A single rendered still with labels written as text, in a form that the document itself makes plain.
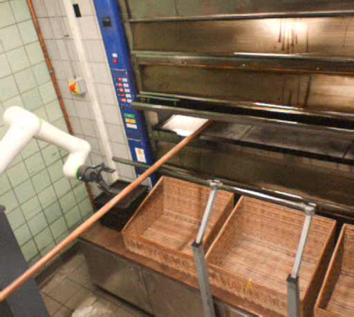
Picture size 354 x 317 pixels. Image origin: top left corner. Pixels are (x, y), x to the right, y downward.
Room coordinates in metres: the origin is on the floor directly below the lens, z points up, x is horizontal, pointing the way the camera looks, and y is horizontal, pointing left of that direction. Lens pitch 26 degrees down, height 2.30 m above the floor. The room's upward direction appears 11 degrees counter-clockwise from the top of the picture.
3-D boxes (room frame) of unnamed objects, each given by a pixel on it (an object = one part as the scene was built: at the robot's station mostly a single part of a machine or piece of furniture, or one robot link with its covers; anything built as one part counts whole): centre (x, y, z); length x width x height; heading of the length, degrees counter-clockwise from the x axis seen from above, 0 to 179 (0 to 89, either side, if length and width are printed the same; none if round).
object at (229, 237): (1.64, -0.39, 0.72); 0.56 x 0.49 x 0.28; 48
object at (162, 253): (2.03, 0.06, 0.72); 0.56 x 0.49 x 0.28; 50
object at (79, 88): (2.80, 0.60, 1.46); 0.10 x 0.07 x 0.10; 49
